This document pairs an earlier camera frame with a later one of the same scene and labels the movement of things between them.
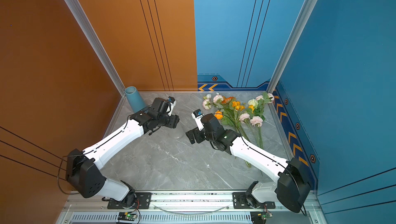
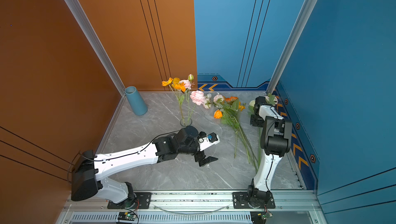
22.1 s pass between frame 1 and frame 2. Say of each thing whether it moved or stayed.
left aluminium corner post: stayed
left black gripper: moved
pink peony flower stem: moved
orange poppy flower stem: moved
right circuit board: stayed
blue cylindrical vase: stayed
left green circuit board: stayed
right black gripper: moved
